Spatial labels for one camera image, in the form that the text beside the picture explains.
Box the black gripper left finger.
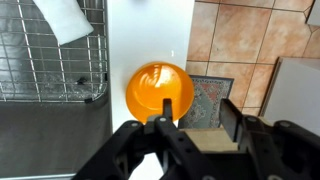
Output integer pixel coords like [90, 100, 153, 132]
[71, 98, 214, 180]

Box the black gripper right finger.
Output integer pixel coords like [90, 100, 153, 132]
[219, 98, 320, 180]

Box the small orange plastic bowl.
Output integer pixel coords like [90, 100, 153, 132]
[125, 60, 195, 124]

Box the stainless steel sink basin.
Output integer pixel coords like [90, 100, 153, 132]
[0, 0, 113, 178]

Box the patterned floor rug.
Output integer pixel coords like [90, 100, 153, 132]
[178, 74, 235, 129]

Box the white sponge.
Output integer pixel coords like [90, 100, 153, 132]
[32, 0, 95, 46]

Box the metal wire sink grid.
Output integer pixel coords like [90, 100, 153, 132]
[0, 0, 109, 104]

